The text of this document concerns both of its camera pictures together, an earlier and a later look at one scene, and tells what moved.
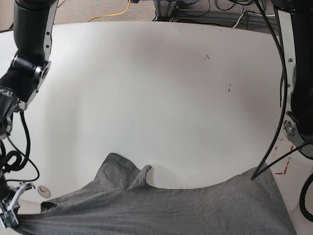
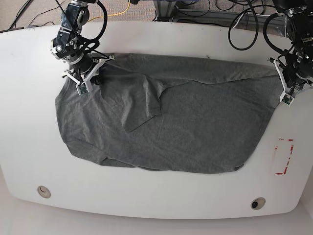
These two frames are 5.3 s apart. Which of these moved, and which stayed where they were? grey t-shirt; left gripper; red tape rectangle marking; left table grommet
Moved: grey t-shirt; left gripper
Stayed: red tape rectangle marking; left table grommet
